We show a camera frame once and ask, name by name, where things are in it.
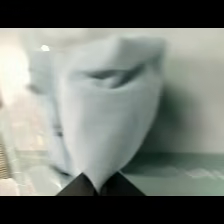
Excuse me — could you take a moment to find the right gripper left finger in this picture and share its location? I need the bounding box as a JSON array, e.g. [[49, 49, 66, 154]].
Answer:
[[56, 172, 99, 197]]

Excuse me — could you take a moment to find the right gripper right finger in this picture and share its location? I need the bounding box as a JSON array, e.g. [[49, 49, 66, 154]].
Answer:
[[99, 170, 147, 197]]

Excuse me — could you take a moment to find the light blue shirt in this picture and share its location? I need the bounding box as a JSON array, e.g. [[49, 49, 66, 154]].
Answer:
[[26, 33, 168, 193]]

